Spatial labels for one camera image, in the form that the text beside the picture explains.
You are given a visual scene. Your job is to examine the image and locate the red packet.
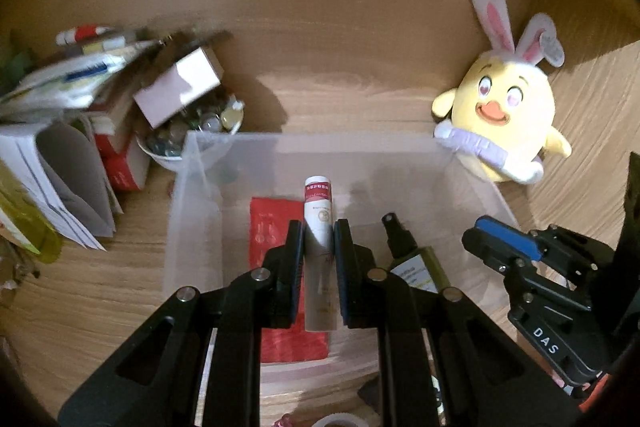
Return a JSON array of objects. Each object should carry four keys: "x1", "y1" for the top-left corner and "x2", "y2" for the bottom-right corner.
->
[{"x1": 249, "y1": 197, "x2": 331, "y2": 364}]

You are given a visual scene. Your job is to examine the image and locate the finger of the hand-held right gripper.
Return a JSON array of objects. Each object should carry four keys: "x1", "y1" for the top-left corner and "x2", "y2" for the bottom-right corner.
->
[
  {"x1": 522, "y1": 226, "x2": 616, "y2": 308},
  {"x1": 462, "y1": 216, "x2": 543, "y2": 275}
]

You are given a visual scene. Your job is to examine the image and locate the pale pink cardboard box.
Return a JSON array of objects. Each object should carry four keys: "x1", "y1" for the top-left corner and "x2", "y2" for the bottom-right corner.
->
[{"x1": 133, "y1": 47, "x2": 224, "y2": 128}]

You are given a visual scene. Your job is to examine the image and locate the white tape roll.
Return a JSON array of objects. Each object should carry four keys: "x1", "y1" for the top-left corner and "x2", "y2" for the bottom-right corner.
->
[{"x1": 312, "y1": 413, "x2": 366, "y2": 427}]

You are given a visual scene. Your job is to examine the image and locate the red and white marker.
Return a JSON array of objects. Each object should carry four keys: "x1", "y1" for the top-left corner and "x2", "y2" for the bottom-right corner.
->
[{"x1": 56, "y1": 25, "x2": 120, "y2": 46}]

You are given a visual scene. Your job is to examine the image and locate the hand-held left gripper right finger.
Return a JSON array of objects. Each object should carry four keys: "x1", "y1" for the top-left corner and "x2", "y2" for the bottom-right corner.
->
[{"x1": 334, "y1": 218, "x2": 583, "y2": 427}]

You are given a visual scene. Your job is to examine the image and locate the white bottle with red label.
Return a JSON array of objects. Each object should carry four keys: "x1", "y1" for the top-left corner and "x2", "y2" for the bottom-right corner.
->
[{"x1": 303, "y1": 176, "x2": 337, "y2": 333}]

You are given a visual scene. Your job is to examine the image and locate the olive green spray bottle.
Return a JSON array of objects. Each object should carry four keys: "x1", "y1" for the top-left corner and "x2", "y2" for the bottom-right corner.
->
[{"x1": 381, "y1": 213, "x2": 453, "y2": 295}]

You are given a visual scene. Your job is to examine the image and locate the person's right forearm orange sleeve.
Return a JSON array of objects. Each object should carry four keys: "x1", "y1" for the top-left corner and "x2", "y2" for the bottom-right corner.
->
[{"x1": 580, "y1": 372, "x2": 615, "y2": 413}]

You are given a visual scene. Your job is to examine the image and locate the clear plastic storage bin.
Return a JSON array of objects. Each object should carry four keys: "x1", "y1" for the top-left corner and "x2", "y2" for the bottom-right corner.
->
[{"x1": 162, "y1": 131, "x2": 523, "y2": 400}]

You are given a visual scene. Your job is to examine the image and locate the yellow chick plush toy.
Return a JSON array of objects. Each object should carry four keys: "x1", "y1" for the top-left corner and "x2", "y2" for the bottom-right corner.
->
[{"x1": 432, "y1": 0, "x2": 572, "y2": 185}]

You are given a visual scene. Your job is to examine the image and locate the folded white paper sheets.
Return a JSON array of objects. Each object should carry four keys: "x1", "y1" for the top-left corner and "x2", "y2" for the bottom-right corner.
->
[{"x1": 0, "y1": 117, "x2": 123, "y2": 253}]

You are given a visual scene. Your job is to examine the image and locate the white bowl of pebbles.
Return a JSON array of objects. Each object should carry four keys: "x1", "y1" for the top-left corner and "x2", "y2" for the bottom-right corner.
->
[{"x1": 135, "y1": 93, "x2": 246, "y2": 172}]

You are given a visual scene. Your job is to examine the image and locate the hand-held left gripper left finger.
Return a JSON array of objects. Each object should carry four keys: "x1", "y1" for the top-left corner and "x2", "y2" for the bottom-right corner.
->
[{"x1": 57, "y1": 219, "x2": 307, "y2": 427}]

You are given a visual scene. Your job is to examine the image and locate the red book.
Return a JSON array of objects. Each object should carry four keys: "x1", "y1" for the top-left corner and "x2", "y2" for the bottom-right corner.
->
[{"x1": 94, "y1": 107, "x2": 152, "y2": 192}]

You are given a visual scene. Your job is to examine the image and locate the pile of leaflets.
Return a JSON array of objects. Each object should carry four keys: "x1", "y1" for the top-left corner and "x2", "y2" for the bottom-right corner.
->
[{"x1": 0, "y1": 38, "x2": 162, "y2": 118}]

